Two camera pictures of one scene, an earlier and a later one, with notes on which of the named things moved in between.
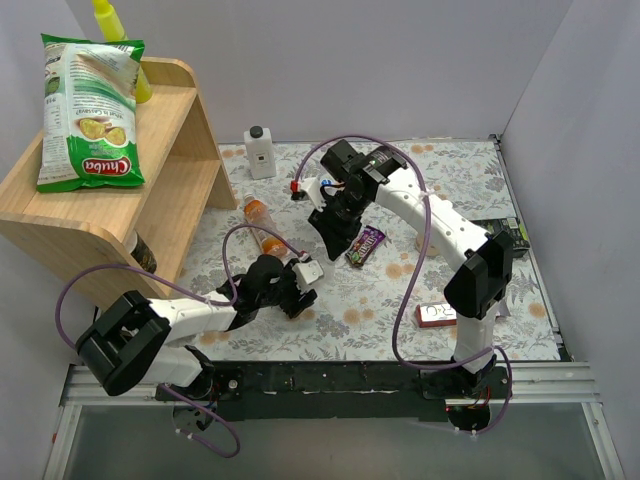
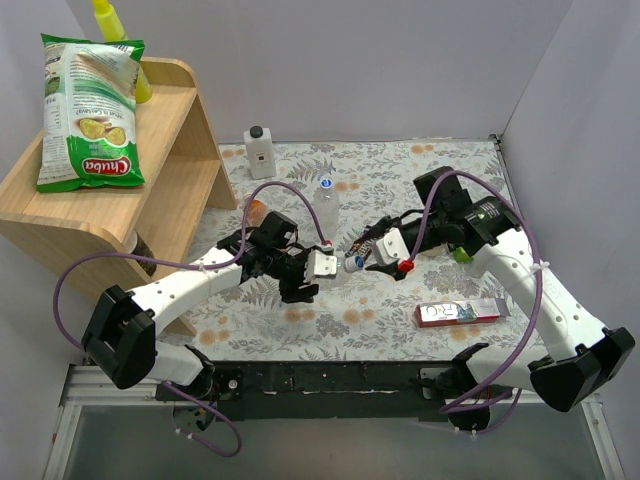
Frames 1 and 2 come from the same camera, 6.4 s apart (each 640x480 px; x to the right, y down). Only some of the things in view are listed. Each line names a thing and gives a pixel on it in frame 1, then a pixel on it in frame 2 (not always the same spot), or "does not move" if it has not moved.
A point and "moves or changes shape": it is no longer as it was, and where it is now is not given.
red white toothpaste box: x=436 y=314 does not move
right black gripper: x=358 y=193 -> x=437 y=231
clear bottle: x=329 y=273 moves or changes shape
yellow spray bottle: x=113 y=30 does not move
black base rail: x=403 y=390 does not move
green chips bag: x=90 y=137 does not move
